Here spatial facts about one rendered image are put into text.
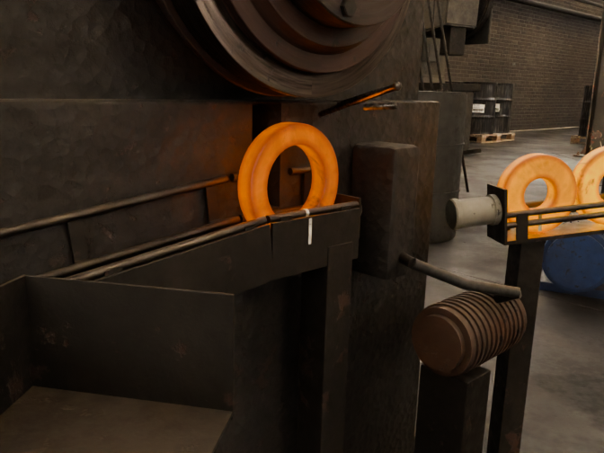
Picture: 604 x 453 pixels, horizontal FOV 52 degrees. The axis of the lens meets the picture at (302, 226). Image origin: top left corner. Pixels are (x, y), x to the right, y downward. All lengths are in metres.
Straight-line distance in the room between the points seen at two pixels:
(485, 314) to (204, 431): 0.68
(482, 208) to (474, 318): 0.22
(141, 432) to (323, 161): 0.55
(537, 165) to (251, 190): 0.60
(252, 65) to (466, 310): 0.56
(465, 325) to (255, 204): 0.42
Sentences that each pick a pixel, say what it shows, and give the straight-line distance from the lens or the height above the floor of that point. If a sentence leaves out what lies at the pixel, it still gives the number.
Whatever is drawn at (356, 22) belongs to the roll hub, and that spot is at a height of 0.98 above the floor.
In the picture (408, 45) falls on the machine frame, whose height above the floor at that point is 0.98.
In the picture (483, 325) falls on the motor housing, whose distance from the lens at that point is 1.11.
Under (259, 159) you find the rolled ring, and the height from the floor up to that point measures 0.79.
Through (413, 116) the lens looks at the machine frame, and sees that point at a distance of 1.27.
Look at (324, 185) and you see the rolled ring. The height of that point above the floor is 0.74.
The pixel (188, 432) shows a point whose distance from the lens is 0.56.
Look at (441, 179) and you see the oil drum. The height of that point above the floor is 0.39.
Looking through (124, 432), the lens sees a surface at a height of 0.60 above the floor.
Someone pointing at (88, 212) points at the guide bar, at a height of 0.73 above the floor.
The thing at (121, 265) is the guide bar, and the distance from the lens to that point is 0.76.
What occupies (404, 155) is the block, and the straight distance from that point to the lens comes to 1.08.
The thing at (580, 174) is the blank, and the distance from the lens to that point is 1.30.
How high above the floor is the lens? 0.90
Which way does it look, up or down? 13 degrees down
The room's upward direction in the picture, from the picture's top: 2 degrees clockwise
